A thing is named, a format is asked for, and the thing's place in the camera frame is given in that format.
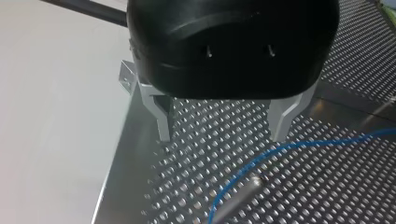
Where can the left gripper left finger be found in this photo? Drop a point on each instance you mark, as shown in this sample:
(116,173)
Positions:
(163,119)

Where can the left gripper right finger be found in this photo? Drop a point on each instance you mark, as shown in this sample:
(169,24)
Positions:
(281,119)

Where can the metal post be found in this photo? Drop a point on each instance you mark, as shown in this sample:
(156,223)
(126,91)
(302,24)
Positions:
(241,197)

